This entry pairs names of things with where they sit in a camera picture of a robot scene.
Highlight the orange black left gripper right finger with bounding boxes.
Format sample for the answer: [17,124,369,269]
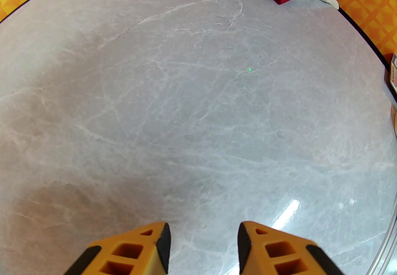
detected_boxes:
[238,221,337,275]

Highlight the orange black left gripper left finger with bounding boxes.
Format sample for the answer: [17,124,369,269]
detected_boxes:
[64,222,171,275]

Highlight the brown desk calculator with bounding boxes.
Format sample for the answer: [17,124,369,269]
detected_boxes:
[386,53,397,94]

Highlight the aluminium mounting rail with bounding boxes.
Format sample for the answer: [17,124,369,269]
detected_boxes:
[369,202,397,275]

